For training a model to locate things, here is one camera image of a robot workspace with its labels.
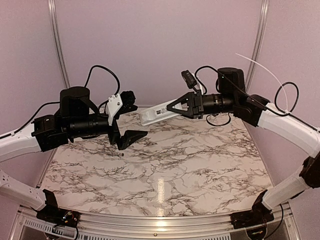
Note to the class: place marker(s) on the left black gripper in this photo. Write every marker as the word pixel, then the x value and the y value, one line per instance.
pixel 125 140

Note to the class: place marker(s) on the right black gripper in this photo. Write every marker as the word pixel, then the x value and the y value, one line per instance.
pixel 191 98

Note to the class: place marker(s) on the white remote control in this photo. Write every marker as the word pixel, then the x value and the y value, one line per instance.
pixel 156 114

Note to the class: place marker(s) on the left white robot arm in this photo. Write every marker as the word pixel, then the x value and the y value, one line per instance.
pixel 77 117

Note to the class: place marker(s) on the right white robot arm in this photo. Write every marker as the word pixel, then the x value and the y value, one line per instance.
pixel 257 111

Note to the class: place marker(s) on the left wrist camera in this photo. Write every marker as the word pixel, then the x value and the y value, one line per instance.
pixel 116 101

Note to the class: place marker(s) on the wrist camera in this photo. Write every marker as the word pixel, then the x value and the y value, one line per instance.
pixel 191 81
pixel 116 101

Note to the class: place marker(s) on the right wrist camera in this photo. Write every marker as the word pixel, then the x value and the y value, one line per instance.
pixel 191 81

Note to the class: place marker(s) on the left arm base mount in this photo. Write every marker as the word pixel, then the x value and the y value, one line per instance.
pixel 52 213

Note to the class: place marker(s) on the right aluminium frame post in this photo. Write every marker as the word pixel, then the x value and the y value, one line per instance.
pixel 261 28

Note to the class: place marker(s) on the aluminium frame post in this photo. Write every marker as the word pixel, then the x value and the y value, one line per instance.
pixel 261 28
pixel 52 10

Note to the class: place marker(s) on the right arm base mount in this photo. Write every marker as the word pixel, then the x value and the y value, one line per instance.
pixel 258 214

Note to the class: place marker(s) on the left aluminium frame post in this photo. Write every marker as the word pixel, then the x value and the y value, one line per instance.
pixel 52 10

